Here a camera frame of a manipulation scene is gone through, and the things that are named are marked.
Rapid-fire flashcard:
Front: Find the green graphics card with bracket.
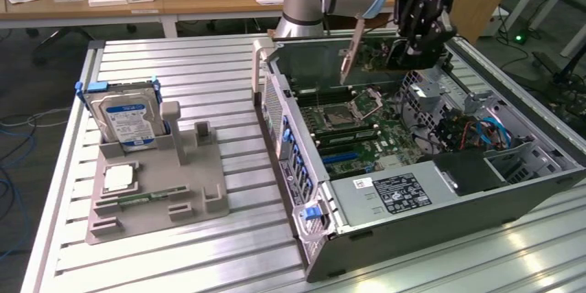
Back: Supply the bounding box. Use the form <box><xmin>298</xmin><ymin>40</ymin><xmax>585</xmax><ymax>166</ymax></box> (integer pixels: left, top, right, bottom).
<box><xmin>340</xmin><ymin>14</ymin><xmax>442</xmax><ymax>85</ymax></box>

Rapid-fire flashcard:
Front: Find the metal disk bay cage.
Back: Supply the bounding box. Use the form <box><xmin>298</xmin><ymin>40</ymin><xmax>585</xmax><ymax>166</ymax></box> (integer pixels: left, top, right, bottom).
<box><xmin>397</xmin><ymin>66</ymin><xmax>477</xmax><ymax>126</ymax></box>

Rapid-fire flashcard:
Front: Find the metal socket cover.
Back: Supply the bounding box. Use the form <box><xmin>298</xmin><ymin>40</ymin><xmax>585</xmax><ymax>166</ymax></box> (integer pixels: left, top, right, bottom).
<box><xmin>349</xmin><ymin>87</ymin><xmax>384</xmax><ymax>115</ymax></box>

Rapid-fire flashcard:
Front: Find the CPU socket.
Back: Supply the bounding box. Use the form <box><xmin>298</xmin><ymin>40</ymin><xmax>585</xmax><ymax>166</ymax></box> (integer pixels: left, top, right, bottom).
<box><xmin>322</xmin><ymin>104</ymin><xmax>360</xmax><ymax>130</ymax></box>

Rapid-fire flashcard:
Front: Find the green motherboard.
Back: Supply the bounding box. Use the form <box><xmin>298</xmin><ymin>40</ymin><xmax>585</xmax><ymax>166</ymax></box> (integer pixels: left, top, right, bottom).
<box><xmin>293</xmin><ymin>83</ymin><xmax>433</xmax><ymax>181</ymax></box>

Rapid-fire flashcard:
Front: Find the installed RAM stick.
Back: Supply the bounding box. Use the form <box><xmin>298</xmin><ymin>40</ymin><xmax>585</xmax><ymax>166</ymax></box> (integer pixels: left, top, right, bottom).
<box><xmin>316</xmin><ymin>129</ymin><xmax>380</xmax><ymax>147</ymax></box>

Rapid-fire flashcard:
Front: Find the blue expansion slot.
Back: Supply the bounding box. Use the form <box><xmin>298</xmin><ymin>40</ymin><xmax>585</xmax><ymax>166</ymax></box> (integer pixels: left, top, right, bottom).
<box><xmin>322</xmin><ymin>151</ymin><xmax>360</xmax><ymax>165</ymax></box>

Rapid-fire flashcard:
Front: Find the grey power supply unit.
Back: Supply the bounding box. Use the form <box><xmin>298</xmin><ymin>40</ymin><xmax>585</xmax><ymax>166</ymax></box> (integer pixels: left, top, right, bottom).
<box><xmin>329</xmin><ymin>161</ymin><xmax>464</xmax><ymax>236</ymax></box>

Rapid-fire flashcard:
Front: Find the open dark PC case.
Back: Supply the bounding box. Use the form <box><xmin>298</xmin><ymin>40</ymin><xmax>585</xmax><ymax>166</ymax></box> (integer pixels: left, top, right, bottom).
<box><xmin>253</xmin><ymin>25</ymin><xmax>586</xmax><ymax>284</ymax></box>

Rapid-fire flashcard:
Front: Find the green RAM stick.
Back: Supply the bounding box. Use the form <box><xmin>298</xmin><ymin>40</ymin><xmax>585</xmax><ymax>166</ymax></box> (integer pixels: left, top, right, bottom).
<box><xmin>115</xmin><ymin>189</ymin><xmax>171</xmax><ymax>205</ymax></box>

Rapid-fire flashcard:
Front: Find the grey parts rack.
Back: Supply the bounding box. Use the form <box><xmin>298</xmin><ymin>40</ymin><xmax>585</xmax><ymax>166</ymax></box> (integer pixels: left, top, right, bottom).
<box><xmin>86</xmin><ymin>99</ymin><xmax>231</xmax><ymax>246</ymax></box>

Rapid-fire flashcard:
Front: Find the silver CPU chip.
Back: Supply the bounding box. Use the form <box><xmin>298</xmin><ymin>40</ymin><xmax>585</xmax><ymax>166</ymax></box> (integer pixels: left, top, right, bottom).
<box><xmin>103</xmin><ymin>165</ymin><xmax>138</xmax><ymax>191</ymax></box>

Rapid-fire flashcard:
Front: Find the black chair base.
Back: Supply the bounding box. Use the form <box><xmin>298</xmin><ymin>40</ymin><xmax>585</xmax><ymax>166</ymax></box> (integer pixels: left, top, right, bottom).
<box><xmin>26</xmin><ymin>25</ymin><xmax>95</xmax><ymax>66</ymax></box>

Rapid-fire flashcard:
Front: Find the blue disk wire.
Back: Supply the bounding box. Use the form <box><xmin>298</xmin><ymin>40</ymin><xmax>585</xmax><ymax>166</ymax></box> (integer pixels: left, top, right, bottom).
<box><xmin>476</xmin><ymin>117</ymin><xmax>513</xmax><ymax>150</ymax></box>

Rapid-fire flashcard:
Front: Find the hard disk with blue bracket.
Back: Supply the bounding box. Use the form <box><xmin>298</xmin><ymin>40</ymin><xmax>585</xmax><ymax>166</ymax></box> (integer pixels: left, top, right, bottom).
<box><xmin>75</xmin><ymin>75</ymin><xmax>171</xmax><ymax>154</ymax></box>

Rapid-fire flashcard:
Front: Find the white floor cable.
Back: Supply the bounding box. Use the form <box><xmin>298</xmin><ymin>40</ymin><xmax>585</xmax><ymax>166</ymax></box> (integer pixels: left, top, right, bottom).
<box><xmin>0</xmin><ymin>106</ymin><xmax>71</xmax><ymax>128</ymax></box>

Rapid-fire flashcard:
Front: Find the blue floor cable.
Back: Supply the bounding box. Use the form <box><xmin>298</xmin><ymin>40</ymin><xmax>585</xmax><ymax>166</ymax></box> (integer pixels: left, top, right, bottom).
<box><xmin>0</xmin><ymin>127</ymin><xmax>39</xmax><ymax>260</ymax></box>

